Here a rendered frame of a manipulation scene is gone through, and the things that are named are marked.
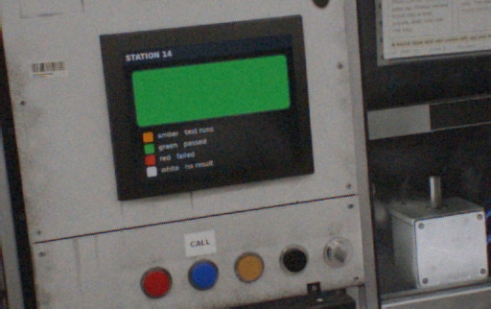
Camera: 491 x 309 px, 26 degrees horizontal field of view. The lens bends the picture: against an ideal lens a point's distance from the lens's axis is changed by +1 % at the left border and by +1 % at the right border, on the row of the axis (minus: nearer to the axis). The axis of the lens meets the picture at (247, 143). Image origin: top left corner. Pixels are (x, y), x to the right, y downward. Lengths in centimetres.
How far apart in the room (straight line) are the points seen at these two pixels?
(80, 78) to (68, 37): 5
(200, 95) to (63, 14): 19
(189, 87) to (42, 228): 24
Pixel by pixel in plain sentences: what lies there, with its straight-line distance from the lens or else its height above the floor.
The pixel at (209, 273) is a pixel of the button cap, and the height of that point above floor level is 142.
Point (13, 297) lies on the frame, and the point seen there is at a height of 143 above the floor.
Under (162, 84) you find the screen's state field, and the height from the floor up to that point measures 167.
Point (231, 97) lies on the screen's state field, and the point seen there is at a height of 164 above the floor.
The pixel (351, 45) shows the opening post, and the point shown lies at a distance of 135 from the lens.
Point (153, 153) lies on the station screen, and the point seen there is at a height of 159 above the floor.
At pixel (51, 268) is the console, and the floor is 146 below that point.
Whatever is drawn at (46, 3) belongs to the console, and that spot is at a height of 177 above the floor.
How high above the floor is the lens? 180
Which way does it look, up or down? 10 degrees down
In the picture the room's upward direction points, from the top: 5 degrees counter-clockwise
